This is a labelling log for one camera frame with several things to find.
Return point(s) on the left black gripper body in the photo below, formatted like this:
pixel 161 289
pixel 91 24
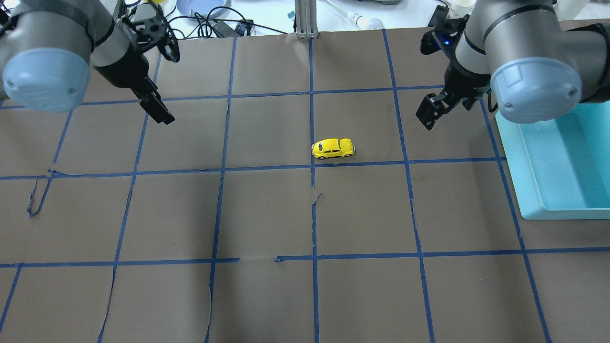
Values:
pixel 123 70

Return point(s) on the yellow beetle toy car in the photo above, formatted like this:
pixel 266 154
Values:
pixel 333 148

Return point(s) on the aluminium frame post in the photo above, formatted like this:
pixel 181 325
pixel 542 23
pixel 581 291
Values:
pixel 306 19

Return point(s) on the light blue plate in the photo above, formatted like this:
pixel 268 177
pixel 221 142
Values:
pixel 208 8

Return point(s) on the white paper cup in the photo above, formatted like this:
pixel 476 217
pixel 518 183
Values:
pixel 460 8

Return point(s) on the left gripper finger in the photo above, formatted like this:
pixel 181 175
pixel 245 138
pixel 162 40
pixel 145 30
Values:
pixel 153 30
pixel 152 103

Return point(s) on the black power adapter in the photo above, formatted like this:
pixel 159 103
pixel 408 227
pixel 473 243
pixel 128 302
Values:
pixel 242 29

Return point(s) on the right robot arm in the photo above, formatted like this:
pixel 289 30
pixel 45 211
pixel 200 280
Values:
pixel 517 50

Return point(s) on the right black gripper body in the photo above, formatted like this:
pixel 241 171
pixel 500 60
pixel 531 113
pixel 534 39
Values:
pixel 461 82

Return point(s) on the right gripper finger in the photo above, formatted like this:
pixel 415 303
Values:
pixel 431 109

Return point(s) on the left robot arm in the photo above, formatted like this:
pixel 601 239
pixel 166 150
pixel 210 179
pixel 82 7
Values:
pixel 48 48

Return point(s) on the turquoise plastic bin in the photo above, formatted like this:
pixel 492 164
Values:
pixel 561 168

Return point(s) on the brown paper table cover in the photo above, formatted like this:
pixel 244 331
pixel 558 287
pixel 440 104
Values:
pixel 223 228

